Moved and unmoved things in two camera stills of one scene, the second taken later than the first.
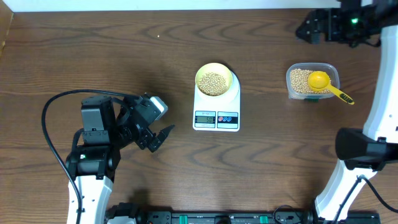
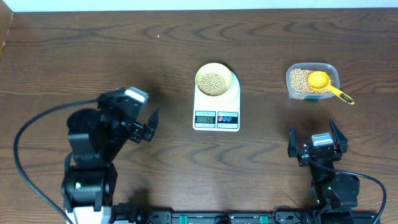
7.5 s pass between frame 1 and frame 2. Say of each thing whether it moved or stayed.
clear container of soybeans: moved
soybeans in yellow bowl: stayed
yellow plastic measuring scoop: stayed
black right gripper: moved
